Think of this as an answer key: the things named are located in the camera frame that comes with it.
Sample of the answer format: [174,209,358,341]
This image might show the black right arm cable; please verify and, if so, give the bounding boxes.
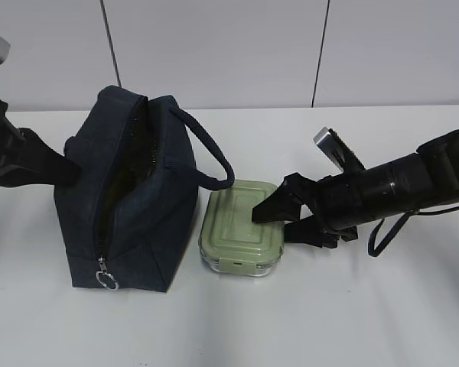
[367,202,459,258]

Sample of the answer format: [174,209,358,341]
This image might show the green lidded glass food container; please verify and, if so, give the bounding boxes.
[199,180,284,278]

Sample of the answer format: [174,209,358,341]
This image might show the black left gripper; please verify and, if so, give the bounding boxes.
[0,100,82,187]

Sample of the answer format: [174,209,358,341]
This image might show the navy blue insulated lunch bag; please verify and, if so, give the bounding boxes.
[54,86,235,292]

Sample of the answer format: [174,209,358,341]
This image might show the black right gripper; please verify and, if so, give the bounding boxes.
[252,170,370,248]

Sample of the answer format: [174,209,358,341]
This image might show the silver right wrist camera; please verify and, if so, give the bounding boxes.
[313,127,366,173]

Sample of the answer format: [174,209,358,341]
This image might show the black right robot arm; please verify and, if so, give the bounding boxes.
[252,128,459,257]

